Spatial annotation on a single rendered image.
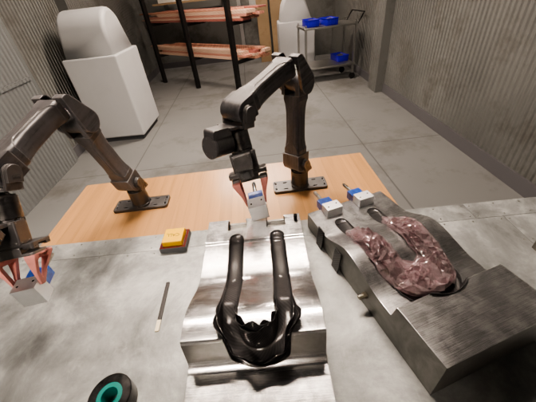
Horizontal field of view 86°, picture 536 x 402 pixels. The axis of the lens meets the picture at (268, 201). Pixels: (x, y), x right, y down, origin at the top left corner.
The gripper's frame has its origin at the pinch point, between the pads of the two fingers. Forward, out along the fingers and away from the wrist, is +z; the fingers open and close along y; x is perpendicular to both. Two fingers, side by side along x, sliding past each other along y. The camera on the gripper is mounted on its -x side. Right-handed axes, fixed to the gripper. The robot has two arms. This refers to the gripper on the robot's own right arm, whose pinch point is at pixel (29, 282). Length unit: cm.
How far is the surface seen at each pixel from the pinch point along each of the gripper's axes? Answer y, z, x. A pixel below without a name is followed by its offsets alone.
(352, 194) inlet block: 84, 0, 18
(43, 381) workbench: 1.0, 19.8, -6.7
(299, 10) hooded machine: 229, -252, 462
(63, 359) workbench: 3.7, 17.9, -3.2
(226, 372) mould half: 39.9, 19.8, -18.9
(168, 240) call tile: 26.4, 1.8, 19.4
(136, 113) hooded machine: -44, -95, 305
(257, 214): 53, -2, 10
